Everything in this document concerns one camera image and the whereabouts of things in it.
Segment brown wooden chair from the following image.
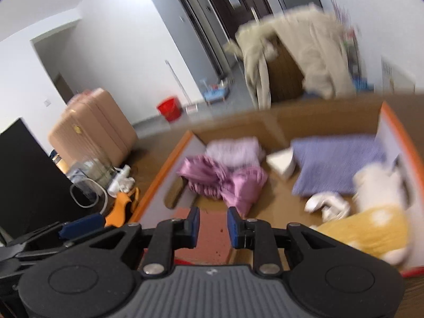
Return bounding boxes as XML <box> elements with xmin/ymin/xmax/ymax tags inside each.
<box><xmin>267</xmin><ymin>36</ymin><xmax>304</xmax><ymax>103</ymax></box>

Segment purple checked pillow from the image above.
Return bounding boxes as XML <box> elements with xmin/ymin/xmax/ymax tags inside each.
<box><xmin>290</xmin><ymin>134</ymin><xmax>385</xmax><ymax>197</ymax></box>

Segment white small bottle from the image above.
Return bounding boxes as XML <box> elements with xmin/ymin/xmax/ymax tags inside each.
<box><xmin>107</xmin><ymin>165</ymin><xmax>135</xmax><ymax>198</ymax></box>

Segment white socks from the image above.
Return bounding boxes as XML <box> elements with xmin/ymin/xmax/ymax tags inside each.
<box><xmin>304</xmin><ymin>192</ymin><xmax>350</xmax><ymax>223</ymax></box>

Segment orange strap tool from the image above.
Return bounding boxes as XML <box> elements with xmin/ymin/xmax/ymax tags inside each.
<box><xmin>105</xmin><ymin>187</ymin><xmax>140</xmax><ymax>228</ymax></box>

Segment white tissue pack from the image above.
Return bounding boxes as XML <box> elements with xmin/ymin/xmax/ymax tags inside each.
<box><xmin>266</xmin><ymin>147</ymin><xmax>296</xmax><ymax>180</ymax></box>

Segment blue low cart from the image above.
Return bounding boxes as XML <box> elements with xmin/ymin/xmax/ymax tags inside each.
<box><xmin>201</xmin><ymin>80</ymin><xmax>230</xmax><ymax>105</ymax></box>

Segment red bucket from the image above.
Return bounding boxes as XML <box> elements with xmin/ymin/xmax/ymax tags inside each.
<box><xmin>157</xmin><ymin>96</ymin><xmax>182</xmax><ymax>122</ymax></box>

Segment beige coat on chair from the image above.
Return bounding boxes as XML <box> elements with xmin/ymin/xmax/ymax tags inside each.
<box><xmin>223</xmin><ymin>4</ymin><xmax>356</xmax><ymax>110</ymax></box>

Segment black paper bag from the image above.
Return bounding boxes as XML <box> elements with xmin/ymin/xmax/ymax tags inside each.
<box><xmin>0</xmin><ymin>118</ymin><xmax>94</xmax><ymax>239</ymax></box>

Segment white storage rack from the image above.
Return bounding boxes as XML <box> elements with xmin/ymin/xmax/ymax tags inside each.
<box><xmin>330</xmin><ymin>0</ymin><xmax>369</xmax><ymax>92</ymax></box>

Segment light pink folded cloth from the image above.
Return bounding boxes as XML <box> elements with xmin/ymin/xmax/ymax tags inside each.
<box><xmin>206</xmin><ymin>137</ymin><xmax>266</xmax><ymax>169</ymax></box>

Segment dark brown entrance door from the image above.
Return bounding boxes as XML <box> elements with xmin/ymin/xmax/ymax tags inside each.
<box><xmin>210</xmin><ymin>0</ymin><xmax>272</xmax><ymax>39</ymax></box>

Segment magenta satin cloth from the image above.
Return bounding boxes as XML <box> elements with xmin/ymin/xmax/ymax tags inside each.
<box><xmin>178</xmin><ymin>155</ymin><xmax>268</xmax><ymax>218</ymax></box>

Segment white mop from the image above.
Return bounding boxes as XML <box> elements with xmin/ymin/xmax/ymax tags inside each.
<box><xmin>165</xmin><ymin>60</ymin><xmax>198</xmax><ymax>115</ymax></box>

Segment pink suitcase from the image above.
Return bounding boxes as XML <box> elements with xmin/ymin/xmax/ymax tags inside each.
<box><xmin>48</xmin><ymin>88</ymin><xmax>137</xmax><ymax>167</ymax></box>

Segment white yellow plush toy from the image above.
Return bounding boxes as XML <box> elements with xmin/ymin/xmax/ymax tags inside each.
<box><xmin>314</xmin><ymin>163</ymin><xmax>411</xmax><ymax>266</ymax></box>

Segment red orange cardboard box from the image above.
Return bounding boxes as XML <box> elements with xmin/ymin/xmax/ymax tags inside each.
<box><xmin>128</xmin><ymin>97</ymin><xmax>423</xmax><ymax>277</ymax></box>

